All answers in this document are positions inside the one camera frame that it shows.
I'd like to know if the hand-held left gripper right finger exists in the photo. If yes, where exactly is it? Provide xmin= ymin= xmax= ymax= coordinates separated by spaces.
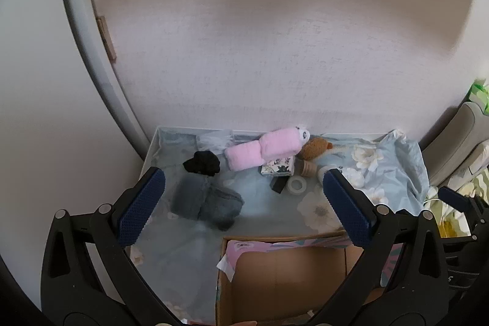
xmin=306 ymin=169 xmax=448 ymax=326

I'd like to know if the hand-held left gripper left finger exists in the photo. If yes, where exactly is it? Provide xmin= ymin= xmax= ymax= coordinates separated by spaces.
xmin=41 ymin=166 xmax=182 ymax=326

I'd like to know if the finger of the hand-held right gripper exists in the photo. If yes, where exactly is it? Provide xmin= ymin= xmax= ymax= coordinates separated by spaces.
xmin=437 ymin=186 xmax=489 ymax=235

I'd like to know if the grey fuzzy sock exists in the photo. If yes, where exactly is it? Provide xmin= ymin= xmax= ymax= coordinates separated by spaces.
xmin=170 ymin=175 xmax=245 ymax=231

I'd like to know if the cardboard box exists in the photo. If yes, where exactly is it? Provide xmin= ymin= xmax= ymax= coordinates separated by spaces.
xmin=216 ymin=230 xmax=406 ymax=326

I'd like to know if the pink fuzzy sock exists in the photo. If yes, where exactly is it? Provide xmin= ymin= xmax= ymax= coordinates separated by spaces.
xmin=225 ymin=141 xmax=265 ymax=171

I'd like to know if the yellow-green floral blanket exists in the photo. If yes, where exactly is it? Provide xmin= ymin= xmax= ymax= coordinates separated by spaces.
xmin=424 ymin=166 xmax=489 ymax=239

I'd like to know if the tan cylindrical cap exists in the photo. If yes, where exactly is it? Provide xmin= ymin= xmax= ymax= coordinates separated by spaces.
xmin=297 ymin=157 xmax=318 ymax=174

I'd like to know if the clear tape roll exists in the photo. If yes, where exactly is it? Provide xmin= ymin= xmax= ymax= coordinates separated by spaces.
xmin=286 ymin=176 xmax=308 ymax=194

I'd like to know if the beige sofa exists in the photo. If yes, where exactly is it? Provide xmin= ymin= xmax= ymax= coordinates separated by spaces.
xmin=418 ymin=102 xmax=489 ymax=189

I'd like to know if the black sock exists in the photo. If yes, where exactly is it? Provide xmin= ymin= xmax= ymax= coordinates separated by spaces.
xmin=182 ymin=151 xmax=221 ymax=176

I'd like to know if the small floral box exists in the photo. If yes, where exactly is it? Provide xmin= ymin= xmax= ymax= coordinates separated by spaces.
xmin=261 ymin=156 xmax=294 ymax=177

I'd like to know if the blue floral cloth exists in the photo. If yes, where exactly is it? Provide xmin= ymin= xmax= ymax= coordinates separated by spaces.
xmin=126 ymin=125 xmax=430 ymax=326

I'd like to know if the clear plastic bag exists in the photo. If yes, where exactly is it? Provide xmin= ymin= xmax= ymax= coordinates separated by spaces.
xmin=197 ymin=129 xmax=234 ymax=152

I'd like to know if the green packet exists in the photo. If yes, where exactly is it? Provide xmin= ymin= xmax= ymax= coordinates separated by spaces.
xmin=467 ymin=79 xmax=489 ymax=113

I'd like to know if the door hinge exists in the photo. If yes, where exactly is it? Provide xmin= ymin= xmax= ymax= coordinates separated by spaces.
xmin=96 ymin=16 xmax=117 ymax=62

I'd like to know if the grey door frame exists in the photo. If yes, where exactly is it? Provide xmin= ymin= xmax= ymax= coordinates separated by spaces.
xmin=57 ymin=0 xmax=151 ymax=159

